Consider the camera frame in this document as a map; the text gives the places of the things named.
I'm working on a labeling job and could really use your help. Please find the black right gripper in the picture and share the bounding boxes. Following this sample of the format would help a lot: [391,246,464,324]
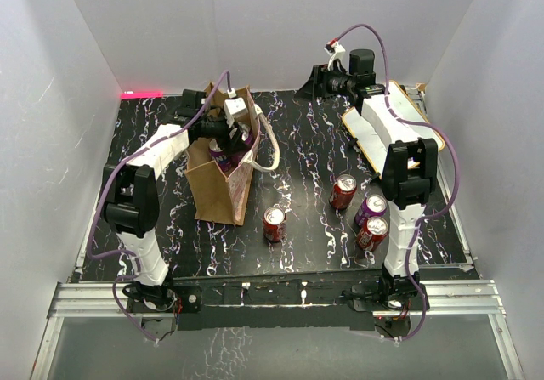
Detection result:
[295,63,356,104]

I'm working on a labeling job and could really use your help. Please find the brown canvas tote bag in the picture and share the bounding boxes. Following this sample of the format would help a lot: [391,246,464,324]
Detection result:
[169,82,280,226]

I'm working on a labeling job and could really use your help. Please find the purple fanta can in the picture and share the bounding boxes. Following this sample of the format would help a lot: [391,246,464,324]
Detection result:
[208,139,232,173]
[238,122,253,152]
[354,195,388,227]

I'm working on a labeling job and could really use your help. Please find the purple Fanta can back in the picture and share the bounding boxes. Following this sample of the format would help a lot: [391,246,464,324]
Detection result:
[208,139,232,173]

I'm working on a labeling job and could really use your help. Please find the red cola can front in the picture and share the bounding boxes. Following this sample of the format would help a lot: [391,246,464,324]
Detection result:
[263,207,286,242]

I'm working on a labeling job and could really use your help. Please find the red cola can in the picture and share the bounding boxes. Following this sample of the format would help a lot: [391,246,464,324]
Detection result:
[356,216,388,252]
[329,174,357,210]
[263,207,286,242]

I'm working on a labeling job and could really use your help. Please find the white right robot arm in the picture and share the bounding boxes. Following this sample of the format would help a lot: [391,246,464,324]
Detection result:
[296,41,439,309]

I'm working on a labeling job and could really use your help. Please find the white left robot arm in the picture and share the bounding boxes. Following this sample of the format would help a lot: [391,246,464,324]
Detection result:
[98,89,252,311]

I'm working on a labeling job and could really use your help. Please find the yellow framed whiteboard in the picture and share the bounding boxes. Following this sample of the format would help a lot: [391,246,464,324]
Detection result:
[342,80,445,183]

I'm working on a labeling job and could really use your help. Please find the red cola can centre right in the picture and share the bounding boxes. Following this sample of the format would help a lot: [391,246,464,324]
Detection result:
[329,174,357,210]

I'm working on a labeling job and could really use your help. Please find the red cola can far right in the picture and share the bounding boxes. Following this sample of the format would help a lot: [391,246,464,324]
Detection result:
[356,216,388,252]

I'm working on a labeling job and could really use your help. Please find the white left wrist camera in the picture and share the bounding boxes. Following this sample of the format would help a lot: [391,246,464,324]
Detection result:
[224,88,249,128]

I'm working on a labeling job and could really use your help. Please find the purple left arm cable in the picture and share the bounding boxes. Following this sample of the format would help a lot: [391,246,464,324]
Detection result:
[86,70,237,343]

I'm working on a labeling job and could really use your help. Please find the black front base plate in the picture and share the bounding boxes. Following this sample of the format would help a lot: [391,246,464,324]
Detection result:
[122,270,429,332]

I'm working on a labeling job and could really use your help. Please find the aluminium rail frame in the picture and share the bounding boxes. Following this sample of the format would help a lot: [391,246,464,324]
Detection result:
[29,84,526,380]

